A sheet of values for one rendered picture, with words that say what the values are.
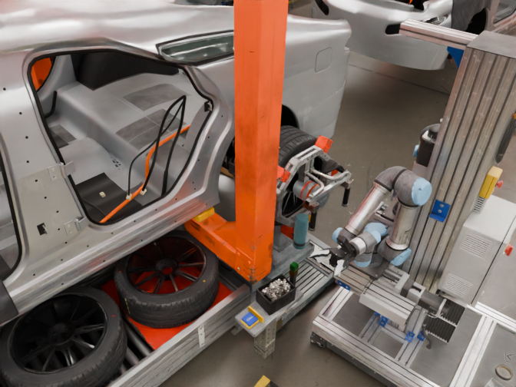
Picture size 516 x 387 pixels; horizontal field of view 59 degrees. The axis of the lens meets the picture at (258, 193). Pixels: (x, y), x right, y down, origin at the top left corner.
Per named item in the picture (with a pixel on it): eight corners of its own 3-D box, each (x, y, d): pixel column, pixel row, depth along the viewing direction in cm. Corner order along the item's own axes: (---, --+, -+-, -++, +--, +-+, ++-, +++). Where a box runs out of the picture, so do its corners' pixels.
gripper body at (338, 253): (339, 273, 199) (358, 261, 205) (340, 259, 195) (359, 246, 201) (327, 265, 205) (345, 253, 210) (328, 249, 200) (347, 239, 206)
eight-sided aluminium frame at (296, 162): (319, 199, 333) (329, 135, 299) (327, 203, 329) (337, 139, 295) (268, 234, 303) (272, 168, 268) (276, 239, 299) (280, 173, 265)
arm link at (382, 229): (370, 233, 256) (375, 216, 248) (389, 247, 248) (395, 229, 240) (355, 243, 250) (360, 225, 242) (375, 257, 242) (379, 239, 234)
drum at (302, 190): (304, 189, 309) (306, 172, 300) (329, 203, 298) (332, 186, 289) (290, 198, 301) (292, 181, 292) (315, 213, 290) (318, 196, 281)
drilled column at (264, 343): (263, 340, 306) (266, 301, 279) (274, 350, 300) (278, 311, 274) (253, 349, 300) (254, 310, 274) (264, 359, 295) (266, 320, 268)
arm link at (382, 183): (385, 154, 217) (326, 237, 223) (403, 165, 210) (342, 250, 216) (392, 162, 226) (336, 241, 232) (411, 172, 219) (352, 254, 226)
